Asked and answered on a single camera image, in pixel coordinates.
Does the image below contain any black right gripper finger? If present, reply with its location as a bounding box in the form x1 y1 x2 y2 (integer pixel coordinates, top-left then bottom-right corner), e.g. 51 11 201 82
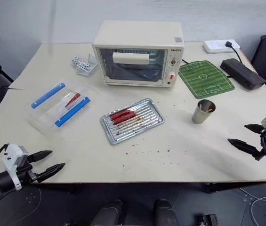
244 124 264 135
227 138 257 157

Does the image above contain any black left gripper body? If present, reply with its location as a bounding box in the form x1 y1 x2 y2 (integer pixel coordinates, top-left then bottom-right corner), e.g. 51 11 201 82
16 154 40 185

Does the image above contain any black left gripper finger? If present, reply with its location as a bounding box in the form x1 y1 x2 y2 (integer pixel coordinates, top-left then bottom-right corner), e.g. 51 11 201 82
37 162 66 183
27 150 53 163

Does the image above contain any clear plastic storage box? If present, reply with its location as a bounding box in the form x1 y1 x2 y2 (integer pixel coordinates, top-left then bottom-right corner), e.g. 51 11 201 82
24 79 93 136

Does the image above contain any steel cup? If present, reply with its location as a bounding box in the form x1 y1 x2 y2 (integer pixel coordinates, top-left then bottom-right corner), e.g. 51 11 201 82
192 99 217 124

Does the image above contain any blue box clip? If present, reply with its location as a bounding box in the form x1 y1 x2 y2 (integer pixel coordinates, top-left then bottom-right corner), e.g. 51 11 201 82
55 96 91 129
31 82 66 110

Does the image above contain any black rectangular case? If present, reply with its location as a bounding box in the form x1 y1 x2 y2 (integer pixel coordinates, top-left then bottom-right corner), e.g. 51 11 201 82
220 58 266 91

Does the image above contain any red sausage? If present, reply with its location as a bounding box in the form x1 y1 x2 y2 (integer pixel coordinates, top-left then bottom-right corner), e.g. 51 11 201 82
109 112 138 120
116 108 138 116
65 93 81 108
112 116 134 124

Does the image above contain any green soccer field mat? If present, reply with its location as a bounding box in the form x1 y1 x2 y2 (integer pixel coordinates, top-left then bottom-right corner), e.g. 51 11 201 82
178 60 235 99

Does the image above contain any dark rounded shape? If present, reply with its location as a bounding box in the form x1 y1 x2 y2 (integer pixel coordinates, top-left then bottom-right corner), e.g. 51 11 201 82
152 198 175 226
92 199 124 226

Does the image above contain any white power strip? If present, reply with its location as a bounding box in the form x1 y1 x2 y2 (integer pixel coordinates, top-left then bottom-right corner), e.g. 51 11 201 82
202 39 241 55

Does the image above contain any small clear dice box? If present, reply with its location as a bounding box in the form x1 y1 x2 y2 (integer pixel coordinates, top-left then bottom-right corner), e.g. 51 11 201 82
76 53 98 77

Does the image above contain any ribbed metal baking tray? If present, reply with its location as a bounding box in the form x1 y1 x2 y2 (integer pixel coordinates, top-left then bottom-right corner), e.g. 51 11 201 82
100 98 165 145

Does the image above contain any cream toaster oven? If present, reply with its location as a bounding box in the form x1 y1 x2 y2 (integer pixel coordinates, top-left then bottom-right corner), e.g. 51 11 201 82
92 20 185 88

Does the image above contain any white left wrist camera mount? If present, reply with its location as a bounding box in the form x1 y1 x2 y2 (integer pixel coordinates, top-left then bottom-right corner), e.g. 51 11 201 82
1 144 30 191

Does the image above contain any white floor cable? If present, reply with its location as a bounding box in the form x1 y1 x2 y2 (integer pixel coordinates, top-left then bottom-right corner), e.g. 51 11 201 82
240 187 266 226

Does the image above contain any black plug with cable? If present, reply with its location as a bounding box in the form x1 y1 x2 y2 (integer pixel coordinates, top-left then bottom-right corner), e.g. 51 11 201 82
225 41 243 64

